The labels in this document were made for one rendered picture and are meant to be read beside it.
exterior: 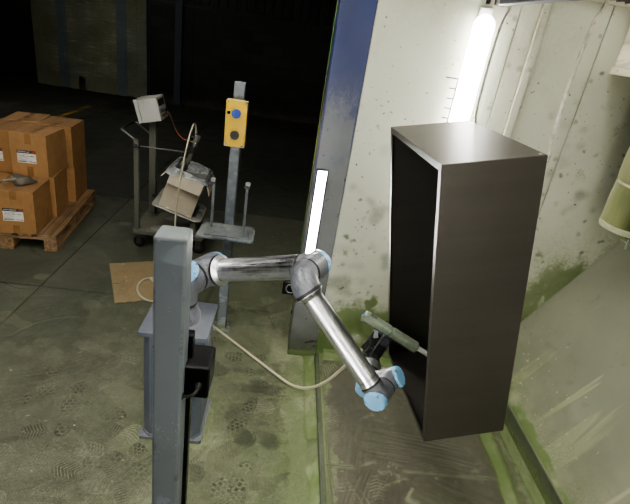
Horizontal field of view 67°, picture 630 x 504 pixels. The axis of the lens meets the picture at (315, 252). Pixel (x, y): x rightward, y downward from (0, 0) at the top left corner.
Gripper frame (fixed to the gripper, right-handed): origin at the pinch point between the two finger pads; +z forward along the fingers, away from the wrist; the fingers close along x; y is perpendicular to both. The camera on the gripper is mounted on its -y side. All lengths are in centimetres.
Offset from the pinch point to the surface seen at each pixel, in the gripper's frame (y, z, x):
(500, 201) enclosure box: -95, -16, -10
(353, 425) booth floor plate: 60, -15, 23
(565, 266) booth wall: -31, 98, 95
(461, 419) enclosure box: -14, -36, 38
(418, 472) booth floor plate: 41, -32, 55
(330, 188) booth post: -11, 65, -55
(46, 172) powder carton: 161, 119, -259
